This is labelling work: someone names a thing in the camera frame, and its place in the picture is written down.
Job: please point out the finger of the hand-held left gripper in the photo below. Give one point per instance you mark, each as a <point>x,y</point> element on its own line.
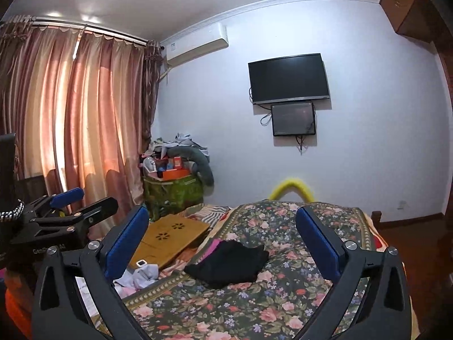
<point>67,196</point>
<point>101,208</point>

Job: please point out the white plastic adapter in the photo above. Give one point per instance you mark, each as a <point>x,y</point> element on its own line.
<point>141,263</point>

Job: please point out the wooden bedpost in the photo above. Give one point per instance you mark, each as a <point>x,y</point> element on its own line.
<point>376,217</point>

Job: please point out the white crumpled cloth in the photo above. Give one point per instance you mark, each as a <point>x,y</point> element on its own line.
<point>141,276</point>

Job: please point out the green patterned bag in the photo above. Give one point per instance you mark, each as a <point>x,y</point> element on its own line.
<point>177,191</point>

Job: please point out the magenta folded pants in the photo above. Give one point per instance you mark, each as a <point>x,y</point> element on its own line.
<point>214,246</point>

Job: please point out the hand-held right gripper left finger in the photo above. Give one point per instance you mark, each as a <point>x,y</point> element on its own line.
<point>127,241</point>

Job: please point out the floral bedspread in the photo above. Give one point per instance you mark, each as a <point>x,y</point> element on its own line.
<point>247,308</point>

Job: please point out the small black wall monitor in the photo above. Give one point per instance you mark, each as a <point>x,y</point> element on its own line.
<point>293,118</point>

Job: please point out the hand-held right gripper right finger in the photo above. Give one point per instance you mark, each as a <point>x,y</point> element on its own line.
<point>318,241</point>

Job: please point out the black pants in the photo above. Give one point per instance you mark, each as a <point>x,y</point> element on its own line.
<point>230,262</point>

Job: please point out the orange cloth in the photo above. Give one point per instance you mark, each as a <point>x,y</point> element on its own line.
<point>16,301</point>

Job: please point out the curtain rail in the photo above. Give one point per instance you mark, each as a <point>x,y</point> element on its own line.
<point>88,27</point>

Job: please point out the wooden lap board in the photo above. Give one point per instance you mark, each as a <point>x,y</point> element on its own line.
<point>170,233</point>

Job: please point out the orange box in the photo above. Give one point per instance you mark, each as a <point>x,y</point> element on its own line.
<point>175,174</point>

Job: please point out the brown wooden wardrobe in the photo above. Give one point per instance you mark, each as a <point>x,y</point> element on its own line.
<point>407,0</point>

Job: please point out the yellow foam tube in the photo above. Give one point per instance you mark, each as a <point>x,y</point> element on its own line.
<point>292,183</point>

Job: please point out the white air conditioner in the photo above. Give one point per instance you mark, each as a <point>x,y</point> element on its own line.
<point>198,46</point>

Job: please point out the pile of grey clothes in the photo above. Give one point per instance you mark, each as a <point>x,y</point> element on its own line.
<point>177,141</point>

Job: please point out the black wall television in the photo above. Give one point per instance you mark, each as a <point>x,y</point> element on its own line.
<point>288,78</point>

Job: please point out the pink curtain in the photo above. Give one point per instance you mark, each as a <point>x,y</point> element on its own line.
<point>88,120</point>

